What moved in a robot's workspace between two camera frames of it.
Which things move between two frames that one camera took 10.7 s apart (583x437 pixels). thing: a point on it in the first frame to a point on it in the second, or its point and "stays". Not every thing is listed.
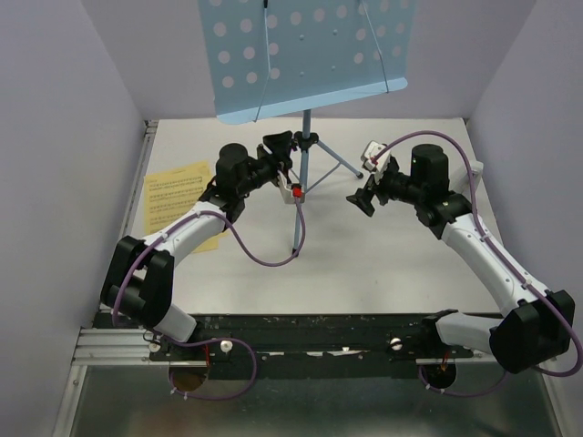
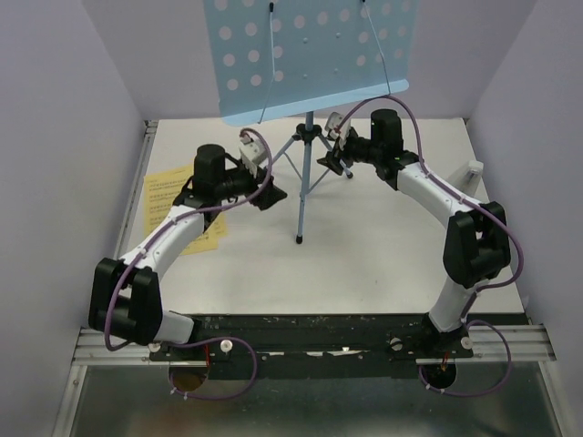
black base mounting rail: (306, 346) stays
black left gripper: (279, 145) to (270, 196)
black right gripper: (363, 197) to (342, 155)
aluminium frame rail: (110, 348) stays
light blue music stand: (271, 58) stays
